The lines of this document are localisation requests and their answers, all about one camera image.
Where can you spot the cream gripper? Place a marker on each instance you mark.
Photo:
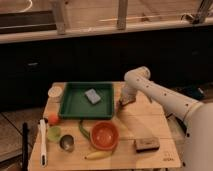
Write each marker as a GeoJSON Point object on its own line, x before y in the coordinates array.
{"type": "Point", "coordinates": [126, 99]}

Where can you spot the dark red grape bunch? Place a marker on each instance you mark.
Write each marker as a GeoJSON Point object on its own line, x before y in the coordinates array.
{"type": "Point", "coordinates": [119, 107]}

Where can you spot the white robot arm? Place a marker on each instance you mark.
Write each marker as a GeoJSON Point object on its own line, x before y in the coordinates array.
{"type": "Point", "coordinates": [196, 115]}

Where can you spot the red bowl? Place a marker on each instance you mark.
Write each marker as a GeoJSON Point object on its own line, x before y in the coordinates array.
{"type": "Point", "coordinates": [104, 135]}

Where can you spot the blue sponge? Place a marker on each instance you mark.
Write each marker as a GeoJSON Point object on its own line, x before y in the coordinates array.
{"type": "Point", "coordinates": [93, 96]}

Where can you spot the brown scouring sponge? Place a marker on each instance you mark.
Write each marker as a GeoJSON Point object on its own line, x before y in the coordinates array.
{"type": "Point", "coordinates": [146, 144]}

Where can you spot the green plastic tray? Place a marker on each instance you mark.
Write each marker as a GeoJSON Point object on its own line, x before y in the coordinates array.
{"type": "Point", "coordinates": [75, 105]}

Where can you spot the green chili pepper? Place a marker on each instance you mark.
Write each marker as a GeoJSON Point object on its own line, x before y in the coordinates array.
{"type": "Point", "coordinates": [84, 132]}

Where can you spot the yellow banana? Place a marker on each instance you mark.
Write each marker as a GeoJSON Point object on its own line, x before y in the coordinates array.
{"type": "Point", "coordinates": [98, 155]}

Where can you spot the white small cup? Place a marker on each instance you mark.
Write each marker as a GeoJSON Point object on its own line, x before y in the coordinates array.
{"type": "Point", "coordinates": [55, 93]}

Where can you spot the metal cup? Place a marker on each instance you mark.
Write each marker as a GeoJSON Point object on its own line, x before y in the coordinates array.
{"type": "Point", "coordinates": [67, 143]}

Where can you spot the orange tomato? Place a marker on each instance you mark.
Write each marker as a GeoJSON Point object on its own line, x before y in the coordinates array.
{"type": "Point", "coordinates": [53, 119]}

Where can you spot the light green cup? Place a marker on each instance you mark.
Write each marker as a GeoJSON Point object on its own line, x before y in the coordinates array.
{"type": "Point", "coordinates": [54, 134]}

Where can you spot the black pole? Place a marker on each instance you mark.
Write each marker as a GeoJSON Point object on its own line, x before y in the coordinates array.
{"type": "Point", "coordinates": [25, 147]}

